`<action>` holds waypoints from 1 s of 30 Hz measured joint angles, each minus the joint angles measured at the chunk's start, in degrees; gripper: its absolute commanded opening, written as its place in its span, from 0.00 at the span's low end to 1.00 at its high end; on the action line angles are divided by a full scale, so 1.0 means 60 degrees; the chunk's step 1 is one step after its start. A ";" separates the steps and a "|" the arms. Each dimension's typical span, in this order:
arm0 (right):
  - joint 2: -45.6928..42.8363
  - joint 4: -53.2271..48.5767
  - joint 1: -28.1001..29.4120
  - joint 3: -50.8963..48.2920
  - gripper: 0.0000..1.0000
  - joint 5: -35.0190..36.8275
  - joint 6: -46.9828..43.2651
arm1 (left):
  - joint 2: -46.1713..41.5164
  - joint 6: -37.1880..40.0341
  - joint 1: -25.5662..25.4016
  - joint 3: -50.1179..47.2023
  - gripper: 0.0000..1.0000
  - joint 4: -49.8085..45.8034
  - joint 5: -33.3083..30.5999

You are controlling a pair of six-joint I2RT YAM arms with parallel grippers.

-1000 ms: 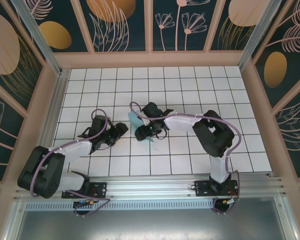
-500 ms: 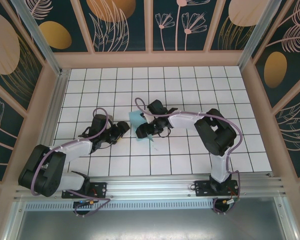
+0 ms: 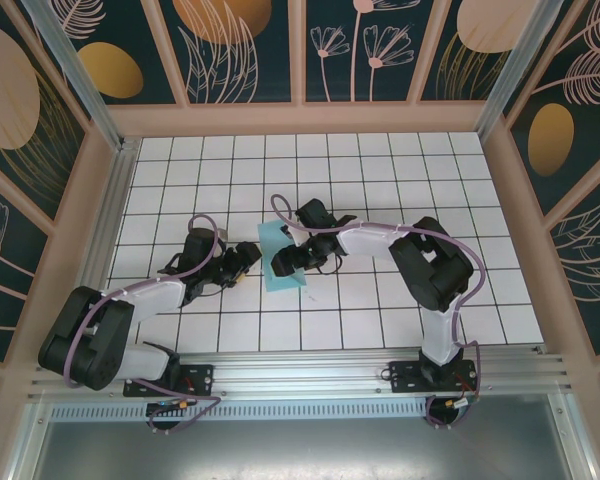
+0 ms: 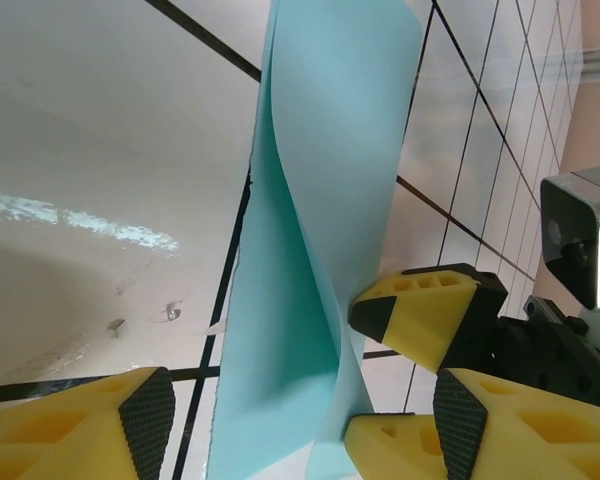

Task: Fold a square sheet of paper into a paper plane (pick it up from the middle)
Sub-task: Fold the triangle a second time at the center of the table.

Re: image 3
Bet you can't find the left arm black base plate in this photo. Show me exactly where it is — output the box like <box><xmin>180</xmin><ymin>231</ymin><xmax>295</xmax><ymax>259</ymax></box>
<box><xmin>123</xmin><ymin>363</ymin><xmax>215</xmax><ymax>399</ymax></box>

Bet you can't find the long aluminium mounting rail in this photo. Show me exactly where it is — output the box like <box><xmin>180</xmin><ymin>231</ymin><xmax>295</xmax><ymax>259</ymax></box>
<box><xmin>27</xmin><ymin>347</ymin><xmax>576</xmax><ymax>401</ymax></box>

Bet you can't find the teal cloth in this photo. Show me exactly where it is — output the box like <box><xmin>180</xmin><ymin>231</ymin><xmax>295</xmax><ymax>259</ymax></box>
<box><xmin>257</xmin><ymin>218</ymin><xmax>309</xmax><ymax>294</ymax></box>

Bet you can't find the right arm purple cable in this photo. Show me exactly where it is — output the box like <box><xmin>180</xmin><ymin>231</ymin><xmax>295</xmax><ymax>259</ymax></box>
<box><xmin>270</xmin><ymin>193</ymin><xmax>487</xmax><ymax>432</ymax></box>

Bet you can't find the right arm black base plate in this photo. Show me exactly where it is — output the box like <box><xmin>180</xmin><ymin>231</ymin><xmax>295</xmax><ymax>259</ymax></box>
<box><xmin>388</xmin><ymin>359</ymin><xmax>480</xmax><ymax>394</ymax></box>

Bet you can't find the aluminium frame post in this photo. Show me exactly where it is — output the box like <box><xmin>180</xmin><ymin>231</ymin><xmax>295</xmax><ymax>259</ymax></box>
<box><xmin>474</xmin><ymin>0</ymin><xmax>561</xmax><ymax>144</ymax></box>
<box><xmin>19</xmin><ymin>0</ymin><xmax>126</xmax><ymax>151</ymax></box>

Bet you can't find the slotted grey cable duct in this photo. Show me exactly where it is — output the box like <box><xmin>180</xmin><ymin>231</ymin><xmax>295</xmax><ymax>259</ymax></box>
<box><xmin>49</xmin><ymin>403</ymin><xmax>431</xmax><ymax>420</ymax></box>

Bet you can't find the aluminium side rail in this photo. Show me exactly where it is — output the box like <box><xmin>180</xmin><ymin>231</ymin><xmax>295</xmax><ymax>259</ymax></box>
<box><xmin>54</xmin><ymin>139</ymin><xmax>141</xmax><ymax>361</ymax></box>

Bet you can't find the grey metal sheet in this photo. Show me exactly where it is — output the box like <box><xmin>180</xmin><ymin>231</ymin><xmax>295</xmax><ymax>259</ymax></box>
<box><xmin>9</xmin><ymin>394</ymin><xmax>596</xmax><ymax>480</ymax></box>

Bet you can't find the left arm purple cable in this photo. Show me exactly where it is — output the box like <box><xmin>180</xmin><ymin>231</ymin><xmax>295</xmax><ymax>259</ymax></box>
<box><xmin>63</xmin><ymin>214</ymin><xmax>222</xmax><ymax>437</ymax></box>

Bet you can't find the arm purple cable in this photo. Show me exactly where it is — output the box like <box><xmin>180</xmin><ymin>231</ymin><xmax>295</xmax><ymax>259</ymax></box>
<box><xmin>63</xmin><ymin>214</ymin><xmax>222</xmax><ymax>437</ymax></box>
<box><xmin>270</xmin><ymin>193</ymin><xmax>487</xmax><ymax>432</ymax></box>

